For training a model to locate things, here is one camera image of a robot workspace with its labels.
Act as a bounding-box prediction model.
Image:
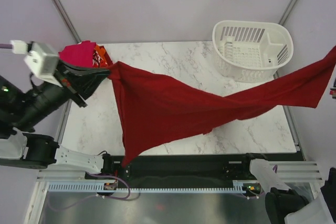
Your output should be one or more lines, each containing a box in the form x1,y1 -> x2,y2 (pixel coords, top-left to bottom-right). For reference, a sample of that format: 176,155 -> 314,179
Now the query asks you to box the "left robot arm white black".
1,61 -> 115,178

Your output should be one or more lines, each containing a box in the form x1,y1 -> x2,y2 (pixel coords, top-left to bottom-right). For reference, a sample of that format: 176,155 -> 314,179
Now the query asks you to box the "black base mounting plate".
101,153 -> 266,187

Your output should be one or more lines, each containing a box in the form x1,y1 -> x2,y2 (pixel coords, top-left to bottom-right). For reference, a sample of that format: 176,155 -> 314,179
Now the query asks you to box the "dark red t-shirt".
109,50 -> 335,166

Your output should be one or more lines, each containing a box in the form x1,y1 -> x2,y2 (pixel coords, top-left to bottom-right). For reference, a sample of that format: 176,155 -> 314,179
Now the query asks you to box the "white slotted cable duct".
48,180 -> 246,194

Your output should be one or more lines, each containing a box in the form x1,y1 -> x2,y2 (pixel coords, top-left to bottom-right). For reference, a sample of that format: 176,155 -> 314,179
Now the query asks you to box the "orange red printed folded shirt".
92,45 -> 113,68

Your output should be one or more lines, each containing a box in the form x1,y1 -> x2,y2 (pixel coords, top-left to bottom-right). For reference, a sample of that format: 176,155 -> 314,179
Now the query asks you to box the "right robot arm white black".
240,159 -> 335,224

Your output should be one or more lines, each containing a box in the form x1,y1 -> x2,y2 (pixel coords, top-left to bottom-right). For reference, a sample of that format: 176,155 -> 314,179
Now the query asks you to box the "white plastic laundry basket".
212,20 -> 293,83

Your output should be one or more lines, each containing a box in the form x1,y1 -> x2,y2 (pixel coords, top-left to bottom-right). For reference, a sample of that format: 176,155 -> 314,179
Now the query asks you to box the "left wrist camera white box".
10,40 -> 61,87

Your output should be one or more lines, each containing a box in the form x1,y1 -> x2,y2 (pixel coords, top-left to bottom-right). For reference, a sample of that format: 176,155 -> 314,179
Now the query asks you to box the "aluminium rail frame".
270,161 -> 322,182

